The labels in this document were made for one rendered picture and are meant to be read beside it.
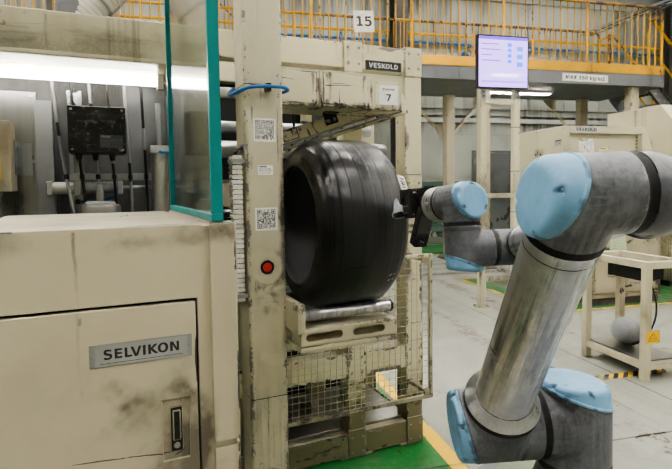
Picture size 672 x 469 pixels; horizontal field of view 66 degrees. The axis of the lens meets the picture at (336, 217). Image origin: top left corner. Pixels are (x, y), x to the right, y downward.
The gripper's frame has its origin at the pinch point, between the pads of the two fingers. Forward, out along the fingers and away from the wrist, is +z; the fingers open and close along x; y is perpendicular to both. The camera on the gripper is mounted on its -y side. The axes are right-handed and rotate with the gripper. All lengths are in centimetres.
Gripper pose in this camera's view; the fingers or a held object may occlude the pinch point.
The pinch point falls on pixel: (396, 217)
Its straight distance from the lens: 158.8
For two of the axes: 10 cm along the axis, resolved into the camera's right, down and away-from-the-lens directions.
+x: -9.1, 0.4, -4.1
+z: -4.1, 0.6, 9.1
